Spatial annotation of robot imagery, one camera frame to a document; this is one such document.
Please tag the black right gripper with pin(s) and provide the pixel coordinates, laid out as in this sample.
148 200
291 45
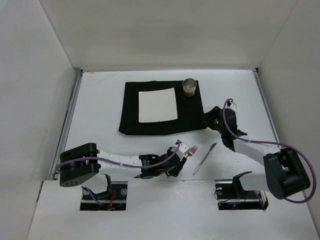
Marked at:
212 117

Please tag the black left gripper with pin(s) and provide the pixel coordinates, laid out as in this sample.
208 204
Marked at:
178 163

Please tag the silver knife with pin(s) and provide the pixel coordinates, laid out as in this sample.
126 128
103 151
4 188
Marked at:
205 157

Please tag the black cloth placemat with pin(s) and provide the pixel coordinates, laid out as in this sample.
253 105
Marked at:
189 109

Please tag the copper fork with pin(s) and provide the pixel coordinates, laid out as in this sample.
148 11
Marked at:
192 151

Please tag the silver metal cup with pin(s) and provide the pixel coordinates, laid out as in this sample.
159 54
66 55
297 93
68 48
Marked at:
189 86

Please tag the white square plate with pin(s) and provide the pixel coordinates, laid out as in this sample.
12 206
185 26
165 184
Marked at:
157 106

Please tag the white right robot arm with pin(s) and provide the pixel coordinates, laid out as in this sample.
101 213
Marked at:
286 170

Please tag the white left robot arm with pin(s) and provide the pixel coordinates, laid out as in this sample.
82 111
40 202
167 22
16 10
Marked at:
79 165

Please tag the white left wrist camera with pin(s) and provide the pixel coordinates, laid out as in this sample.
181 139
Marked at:
182 151

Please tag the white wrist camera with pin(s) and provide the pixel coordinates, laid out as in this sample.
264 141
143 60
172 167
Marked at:
182 151
231 105

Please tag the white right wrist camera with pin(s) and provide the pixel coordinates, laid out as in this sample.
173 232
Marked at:
231 105

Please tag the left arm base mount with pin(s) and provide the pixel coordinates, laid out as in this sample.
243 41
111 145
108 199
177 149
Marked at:
116 200

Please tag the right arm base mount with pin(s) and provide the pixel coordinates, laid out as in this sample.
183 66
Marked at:
231 197

